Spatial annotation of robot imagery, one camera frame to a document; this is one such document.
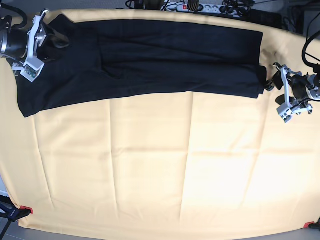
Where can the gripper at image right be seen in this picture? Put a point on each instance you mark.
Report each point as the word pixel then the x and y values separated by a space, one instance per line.
pixel 298 88

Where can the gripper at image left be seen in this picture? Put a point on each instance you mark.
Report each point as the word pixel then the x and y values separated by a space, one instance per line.
pixel 49 36

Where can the black T-shirt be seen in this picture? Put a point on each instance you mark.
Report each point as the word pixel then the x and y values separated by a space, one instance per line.
pixel 123 58

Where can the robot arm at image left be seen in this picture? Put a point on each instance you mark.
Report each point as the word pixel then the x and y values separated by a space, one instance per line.
pixel 14 38

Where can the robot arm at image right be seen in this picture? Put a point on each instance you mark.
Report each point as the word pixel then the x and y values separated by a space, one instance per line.
pixel 315 66

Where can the black box on table edge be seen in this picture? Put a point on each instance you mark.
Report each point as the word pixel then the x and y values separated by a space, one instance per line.
pixel 265 18

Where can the yellow table cloth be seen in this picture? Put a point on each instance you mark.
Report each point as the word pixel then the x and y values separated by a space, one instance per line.
pixel 172 166

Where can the white power strip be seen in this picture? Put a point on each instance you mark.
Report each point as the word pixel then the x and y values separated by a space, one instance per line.
pixel 202 8

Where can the right red-tipped table clamp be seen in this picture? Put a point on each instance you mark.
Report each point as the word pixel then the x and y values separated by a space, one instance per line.
pixel 313 225

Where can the red-tipped table clamp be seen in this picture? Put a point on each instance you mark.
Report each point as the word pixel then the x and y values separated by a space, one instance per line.
pixel 313 225
pixel 13 213

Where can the left red-tipped table clamp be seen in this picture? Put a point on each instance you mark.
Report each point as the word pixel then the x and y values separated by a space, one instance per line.
pixel 13 213

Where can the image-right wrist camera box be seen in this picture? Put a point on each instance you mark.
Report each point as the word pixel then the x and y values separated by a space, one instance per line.
pixel 285 112

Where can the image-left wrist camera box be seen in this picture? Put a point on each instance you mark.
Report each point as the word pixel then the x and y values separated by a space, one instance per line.
pixel 32 68

